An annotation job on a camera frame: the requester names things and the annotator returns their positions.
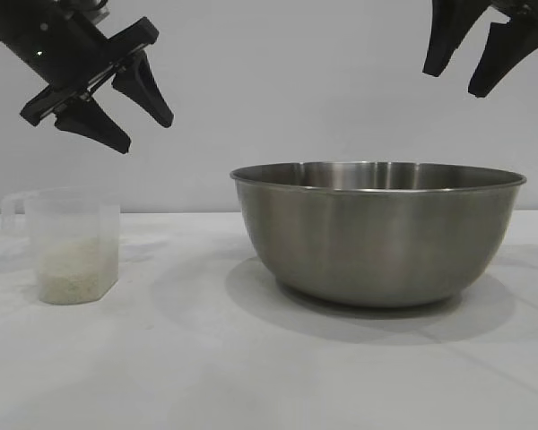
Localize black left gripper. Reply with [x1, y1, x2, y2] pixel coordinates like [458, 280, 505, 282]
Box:
[0, 0, 176, 156]

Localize clear plastic measuring cup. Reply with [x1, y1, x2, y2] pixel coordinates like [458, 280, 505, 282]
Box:
[0, 187, 121, 306]

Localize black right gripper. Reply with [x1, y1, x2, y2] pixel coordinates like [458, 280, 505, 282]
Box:
[422, 0, 538, 98]

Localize stainless steel mixing bowl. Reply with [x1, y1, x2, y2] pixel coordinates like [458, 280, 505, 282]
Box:
[230, 160, 528, 309]

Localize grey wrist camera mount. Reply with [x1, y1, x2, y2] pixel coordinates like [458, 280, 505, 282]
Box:
[82, 0, 113, 26]

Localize white rice grains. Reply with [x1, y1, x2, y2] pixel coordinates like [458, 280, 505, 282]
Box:
[38, 239, 120, 305]

